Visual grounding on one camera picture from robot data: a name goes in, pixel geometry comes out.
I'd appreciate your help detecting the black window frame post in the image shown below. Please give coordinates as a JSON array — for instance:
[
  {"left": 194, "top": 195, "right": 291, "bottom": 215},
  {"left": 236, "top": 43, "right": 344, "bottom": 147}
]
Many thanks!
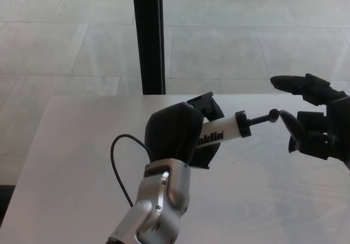
[{"left": 131, "top": 0, "right": 167, "bottom": 96}]

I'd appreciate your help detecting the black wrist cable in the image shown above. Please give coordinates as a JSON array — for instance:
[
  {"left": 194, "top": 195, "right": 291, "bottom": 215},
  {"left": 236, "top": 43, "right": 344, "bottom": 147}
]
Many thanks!
[{"left": 110, "top": 134, "right": 151, "bottom": 208}]

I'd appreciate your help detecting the white Franklin air pump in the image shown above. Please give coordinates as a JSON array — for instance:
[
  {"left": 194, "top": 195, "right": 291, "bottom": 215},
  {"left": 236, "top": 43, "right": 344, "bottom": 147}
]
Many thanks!
[{"left": 197, "top": 109, "right": 281, "bottom": 148}]

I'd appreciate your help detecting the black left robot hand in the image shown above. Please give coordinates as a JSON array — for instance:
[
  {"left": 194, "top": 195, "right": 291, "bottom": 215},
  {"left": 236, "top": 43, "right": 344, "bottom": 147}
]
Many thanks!
[{"left": 144, "top": 91, "right": 225, "bottom": 171}]

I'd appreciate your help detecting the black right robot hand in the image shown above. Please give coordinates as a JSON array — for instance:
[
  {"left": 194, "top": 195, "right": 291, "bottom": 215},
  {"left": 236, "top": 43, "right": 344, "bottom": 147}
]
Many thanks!
[{"left": 270, "top": 73, "right": 350, "bottom": 171}]

